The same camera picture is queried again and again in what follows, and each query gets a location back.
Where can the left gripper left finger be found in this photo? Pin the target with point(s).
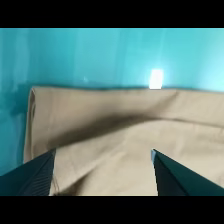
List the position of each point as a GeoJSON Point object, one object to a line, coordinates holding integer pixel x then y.
{"type": "Point", "coordinates": [31, 178]}

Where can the beige shirt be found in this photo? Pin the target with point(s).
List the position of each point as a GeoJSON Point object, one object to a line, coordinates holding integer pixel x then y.
{"type": "Point", "coordinates": [133, 133]}

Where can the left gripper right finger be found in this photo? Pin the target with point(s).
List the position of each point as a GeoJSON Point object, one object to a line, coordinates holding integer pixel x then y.
{"type": "Point", "coordinates": [181, 181]}

